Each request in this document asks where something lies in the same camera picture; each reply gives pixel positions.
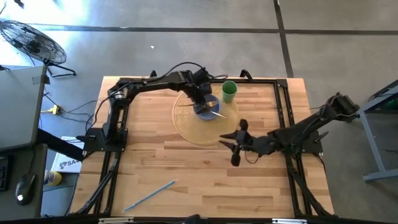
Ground blue bowl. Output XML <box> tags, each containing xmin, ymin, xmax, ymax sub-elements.
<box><xmin>193</xmin><ymin>94</ymin><xmax>223</xmax><ymax>121</ymax></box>

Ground black aluminium table frame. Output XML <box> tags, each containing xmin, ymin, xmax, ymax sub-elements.
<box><xmin>75</xmin><ymin>68</ymin><xmax>336</xmax><ymax>219</ymax></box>

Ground green plastic cup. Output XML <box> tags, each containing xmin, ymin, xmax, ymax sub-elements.
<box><xmin>221</xmin><ymin>80</ymin><xmax>239</xmax><ymax>105</ymax></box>

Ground black floor fan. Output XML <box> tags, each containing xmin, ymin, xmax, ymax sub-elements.
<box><xmin>0</xmin><ymin>19</ymin><xmax>77</xmax><ymax>78</ymax></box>

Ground thin blue stick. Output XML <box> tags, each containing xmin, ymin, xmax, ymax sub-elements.
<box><xmin>123</xmin><ymin>179</ymin><xmax>178</xmax><ymax>213</ymax></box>

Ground yellow and white bottle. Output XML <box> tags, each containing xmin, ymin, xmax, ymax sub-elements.
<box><xmin>43</xmin><ymin>169</ymin><xmax>63</xmax><ymax>187</ymax></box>

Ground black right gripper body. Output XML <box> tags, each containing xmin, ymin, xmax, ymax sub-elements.
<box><xmin>230</xmin><ymin>119</ymin><xmax>261</xmax><ymax>167</ymax></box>

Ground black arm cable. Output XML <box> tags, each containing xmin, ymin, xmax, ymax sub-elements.
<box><xmin>160</xmin><ymin>61</ymin><xmax>230</xmax><ymax>80</ymax></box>

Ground black computer mouse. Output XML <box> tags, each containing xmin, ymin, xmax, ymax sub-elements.
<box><xmin>15</xmin><ymin>173</ymin><xmax>37</xmax><ymax>207</ymax></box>

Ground grey metal table frame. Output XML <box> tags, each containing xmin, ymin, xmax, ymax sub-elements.
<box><xmin>356</xmin><ymin>79</ymin><xmax>398</xmax><ymax>184</ymax></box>

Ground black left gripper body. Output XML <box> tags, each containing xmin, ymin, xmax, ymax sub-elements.
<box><xmin>185</xmin><ymin>68</ymin><xmax>214</xmax><ymax>99</ymax></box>

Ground black floor cable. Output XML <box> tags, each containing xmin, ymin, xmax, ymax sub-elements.
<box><xmin>43</xmin><ymin>91</ymin><xmax>100</xmax><ymax>133</ymax></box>

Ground white printed box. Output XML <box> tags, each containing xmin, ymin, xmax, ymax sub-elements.
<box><xmin>50</xmin><ymin>135</ymin><xmax>85</xmax><ymax>174</ymax></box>

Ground black keyboard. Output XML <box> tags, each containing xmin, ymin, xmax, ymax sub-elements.
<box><xmin>0</xmin><ymin>154</ymin><xmax>11</xmax><ymax>193</ymax></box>

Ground round woven placemat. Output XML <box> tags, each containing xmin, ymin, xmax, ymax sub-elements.
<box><xmin>172</xmin><ymin>83</ymin><xmax>241</xmax><ymax>147</ymax></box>

